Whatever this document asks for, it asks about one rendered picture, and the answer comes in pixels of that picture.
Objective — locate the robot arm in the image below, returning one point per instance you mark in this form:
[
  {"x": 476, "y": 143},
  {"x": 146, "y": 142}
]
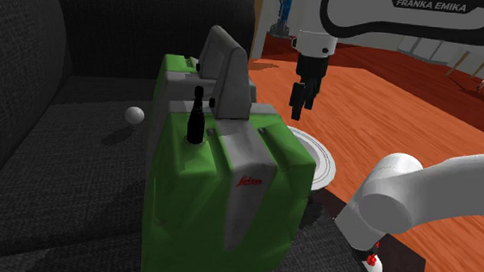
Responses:
[{"x": 432, "y": 193}]

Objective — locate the blue and grey floor stand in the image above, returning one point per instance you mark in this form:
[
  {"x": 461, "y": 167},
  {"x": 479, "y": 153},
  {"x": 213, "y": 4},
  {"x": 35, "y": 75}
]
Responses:
[{"x": 284, "y": 12}]

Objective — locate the white plate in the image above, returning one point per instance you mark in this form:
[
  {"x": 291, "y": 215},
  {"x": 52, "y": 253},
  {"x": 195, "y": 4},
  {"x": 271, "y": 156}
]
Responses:
[{"x": 323, "y": 166}]

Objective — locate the dark grey fabric sofa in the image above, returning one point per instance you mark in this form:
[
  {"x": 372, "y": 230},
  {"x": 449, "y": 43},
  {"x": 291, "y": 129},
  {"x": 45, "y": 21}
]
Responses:
[{"x": 55, "y": 162}]

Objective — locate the white ball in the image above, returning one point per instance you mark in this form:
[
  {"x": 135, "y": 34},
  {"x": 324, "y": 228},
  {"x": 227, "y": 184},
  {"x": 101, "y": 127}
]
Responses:
[{"x": 134, "y": 115}]

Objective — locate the green and grey surveying instrument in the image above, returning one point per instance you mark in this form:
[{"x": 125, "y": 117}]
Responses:
[{"x": 205, "y": 192}]

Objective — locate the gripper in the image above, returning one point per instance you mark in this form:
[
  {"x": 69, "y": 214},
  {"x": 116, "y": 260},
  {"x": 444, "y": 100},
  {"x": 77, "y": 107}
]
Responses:
[{"x": 312, "y": 66}]

